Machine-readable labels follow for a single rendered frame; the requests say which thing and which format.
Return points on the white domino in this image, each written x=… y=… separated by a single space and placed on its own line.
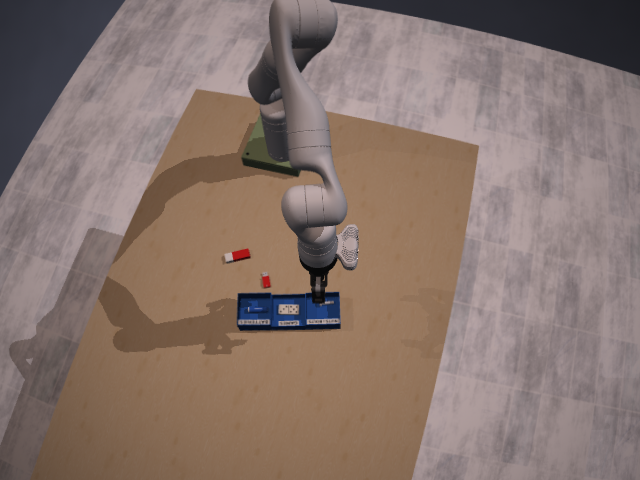
x=288 y=309

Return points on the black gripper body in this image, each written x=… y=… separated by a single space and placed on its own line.
x=318 y=272

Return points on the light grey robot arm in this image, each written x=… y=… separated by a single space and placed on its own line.
x=299 y=120

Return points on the red and white eraser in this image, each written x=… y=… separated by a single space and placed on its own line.
x=237 y=256

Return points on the blue rack of three bins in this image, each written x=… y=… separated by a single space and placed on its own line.
x=329 y=314

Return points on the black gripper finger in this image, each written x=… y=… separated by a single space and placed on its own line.
x=317 y=287

